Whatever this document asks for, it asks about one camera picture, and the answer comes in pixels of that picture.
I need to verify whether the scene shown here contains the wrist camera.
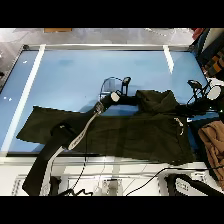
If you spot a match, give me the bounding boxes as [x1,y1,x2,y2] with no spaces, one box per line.
[187,79,205,101]
[120,76,132,97]

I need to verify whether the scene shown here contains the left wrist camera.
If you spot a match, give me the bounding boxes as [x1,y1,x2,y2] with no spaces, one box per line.
[120,76,132,97]

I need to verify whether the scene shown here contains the brown garment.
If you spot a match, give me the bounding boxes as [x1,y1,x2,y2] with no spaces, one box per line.
[198,120,224,192]

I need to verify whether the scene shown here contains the heap of clothes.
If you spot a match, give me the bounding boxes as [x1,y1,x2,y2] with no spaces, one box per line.
[189,28,224,81]

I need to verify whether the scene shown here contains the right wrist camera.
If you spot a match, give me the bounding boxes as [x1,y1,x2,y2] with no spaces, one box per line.
[187,79,205,101]

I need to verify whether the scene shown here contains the silver frame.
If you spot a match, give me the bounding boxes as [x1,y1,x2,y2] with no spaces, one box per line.
[0,43,224,197]

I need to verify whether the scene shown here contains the dark trousers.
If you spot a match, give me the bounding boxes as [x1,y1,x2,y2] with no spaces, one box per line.
[15,89,197,166]

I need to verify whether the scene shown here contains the black cable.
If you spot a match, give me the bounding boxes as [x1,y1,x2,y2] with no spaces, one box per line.
[125,164,224,197]
[98,76,124,101]
[61,187,95,197]
[64,126,90,196]

